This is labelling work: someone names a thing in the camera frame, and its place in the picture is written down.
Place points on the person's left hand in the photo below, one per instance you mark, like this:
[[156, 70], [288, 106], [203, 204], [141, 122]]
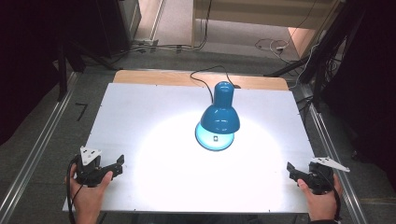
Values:
[[88, 199]]

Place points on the blue desk lamp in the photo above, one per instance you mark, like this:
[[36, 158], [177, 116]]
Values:
[[220, 116]]

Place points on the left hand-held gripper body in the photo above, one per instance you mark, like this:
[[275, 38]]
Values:
[[90, 169]]

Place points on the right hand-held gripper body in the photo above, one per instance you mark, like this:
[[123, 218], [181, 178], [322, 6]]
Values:
[[322, 177]]

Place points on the person's right hand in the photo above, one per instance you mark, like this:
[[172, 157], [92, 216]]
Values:
[[322, 205]]

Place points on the black metal stand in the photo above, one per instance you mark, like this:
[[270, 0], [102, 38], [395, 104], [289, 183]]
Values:
[[63, 71], [323, 62]]

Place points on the light wooden furniture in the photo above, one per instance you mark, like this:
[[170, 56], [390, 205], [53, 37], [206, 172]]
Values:
[[249, 12]]

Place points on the aluminium floor rail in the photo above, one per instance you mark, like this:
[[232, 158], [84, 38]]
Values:
[[37, 149], [336, 155]]

